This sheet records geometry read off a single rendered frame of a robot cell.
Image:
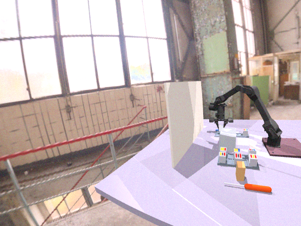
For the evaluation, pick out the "orange-handled screwdriver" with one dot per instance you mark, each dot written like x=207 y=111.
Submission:
x=254 y=187

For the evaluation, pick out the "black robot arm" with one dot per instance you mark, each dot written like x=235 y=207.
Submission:
x=270 y=126

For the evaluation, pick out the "beige flat panel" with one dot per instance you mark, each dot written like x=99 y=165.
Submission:
x=184 y=105

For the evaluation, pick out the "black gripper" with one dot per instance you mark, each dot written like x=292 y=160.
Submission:
x=221 y=117

